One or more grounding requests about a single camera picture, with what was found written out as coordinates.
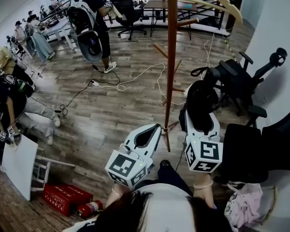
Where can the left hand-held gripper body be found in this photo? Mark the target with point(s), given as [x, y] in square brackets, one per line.
[124, 167]

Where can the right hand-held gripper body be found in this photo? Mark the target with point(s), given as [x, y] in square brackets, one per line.
[205, 155]

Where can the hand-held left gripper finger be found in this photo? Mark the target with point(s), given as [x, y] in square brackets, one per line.
[133, 136]
[154, 145]

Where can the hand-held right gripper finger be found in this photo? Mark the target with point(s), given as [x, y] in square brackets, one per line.
[215, 128]
[189, 130]

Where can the brown wooden coat rack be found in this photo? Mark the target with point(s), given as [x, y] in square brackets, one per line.
[172, 45]

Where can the person's right forearm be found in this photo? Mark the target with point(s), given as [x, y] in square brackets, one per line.
[204, 196]

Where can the person's left forearm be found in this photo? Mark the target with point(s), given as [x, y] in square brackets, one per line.
[113, 198]

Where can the person's black shoe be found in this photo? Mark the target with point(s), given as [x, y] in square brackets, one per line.
[165, 163]

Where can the person's dark trousers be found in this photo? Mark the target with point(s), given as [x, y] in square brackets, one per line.
[171, 175]

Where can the black mesh office chair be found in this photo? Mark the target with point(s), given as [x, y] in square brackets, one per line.
[244, 149]

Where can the person's white shirt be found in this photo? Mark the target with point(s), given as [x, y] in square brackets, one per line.
[164, 192]

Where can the red fire extinguisher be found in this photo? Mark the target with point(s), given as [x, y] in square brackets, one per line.
[90, 208]

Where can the black office chair with headrest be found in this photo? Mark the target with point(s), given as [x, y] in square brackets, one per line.
[239, 78]

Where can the pink fabric bag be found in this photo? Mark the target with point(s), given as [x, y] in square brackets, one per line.
[246, 202]

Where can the red fire extinguisher box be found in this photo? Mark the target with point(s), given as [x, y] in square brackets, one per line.
[65, 197]

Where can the yellow black striped rod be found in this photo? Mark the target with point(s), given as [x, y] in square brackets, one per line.
[230, 49]

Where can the small white table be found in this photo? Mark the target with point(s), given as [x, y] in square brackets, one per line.
[18, 163]

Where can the beige wooden clothes hanger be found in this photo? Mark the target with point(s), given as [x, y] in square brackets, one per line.
[235, 11]

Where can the black swivel office chair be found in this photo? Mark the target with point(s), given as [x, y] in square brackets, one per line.
[128, 13]

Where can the teal item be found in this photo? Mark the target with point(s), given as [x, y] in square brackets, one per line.
[190, 6]

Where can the brown wooden desk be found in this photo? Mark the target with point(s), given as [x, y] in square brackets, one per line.
[159, 4]

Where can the long white desk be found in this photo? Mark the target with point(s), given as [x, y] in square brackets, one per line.
[58, 29]

